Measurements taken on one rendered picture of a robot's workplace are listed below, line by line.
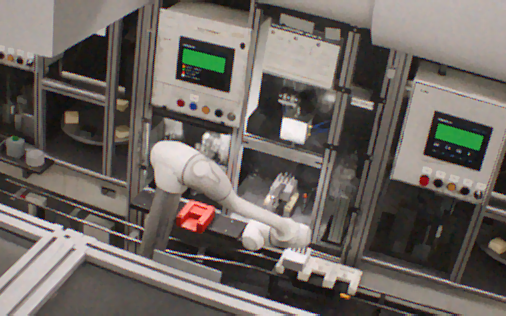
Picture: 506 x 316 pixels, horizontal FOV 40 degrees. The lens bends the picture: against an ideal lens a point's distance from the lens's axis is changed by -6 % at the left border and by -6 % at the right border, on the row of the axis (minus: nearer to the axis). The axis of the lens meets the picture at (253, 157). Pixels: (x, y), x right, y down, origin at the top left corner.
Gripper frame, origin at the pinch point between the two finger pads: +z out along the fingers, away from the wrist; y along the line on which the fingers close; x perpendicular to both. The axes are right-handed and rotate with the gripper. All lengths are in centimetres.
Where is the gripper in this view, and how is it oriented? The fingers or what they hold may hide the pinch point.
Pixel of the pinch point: (280, 192)
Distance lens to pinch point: 340.0
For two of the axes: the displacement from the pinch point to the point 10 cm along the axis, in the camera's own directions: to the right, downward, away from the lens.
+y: 1.1, -8.3, -5.5
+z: 3.4, -4.9, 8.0
